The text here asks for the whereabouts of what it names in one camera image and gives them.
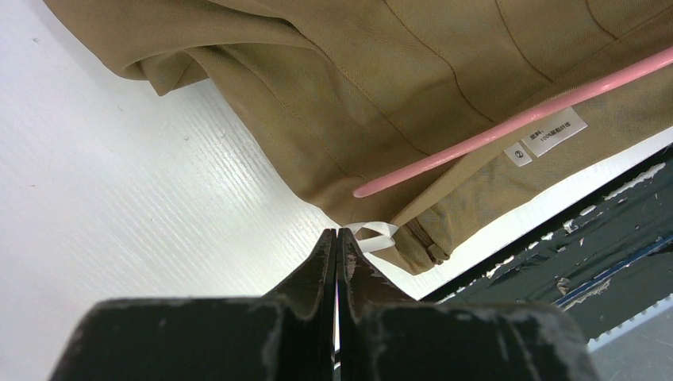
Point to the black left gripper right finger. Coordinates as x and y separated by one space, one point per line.
387 335

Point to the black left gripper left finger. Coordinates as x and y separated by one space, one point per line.
285 334

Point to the tan brown pleated skirt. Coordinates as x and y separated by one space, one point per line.
339 93

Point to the pink thin hanger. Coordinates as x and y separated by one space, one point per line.
580 94

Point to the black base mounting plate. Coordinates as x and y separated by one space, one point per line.
606 260

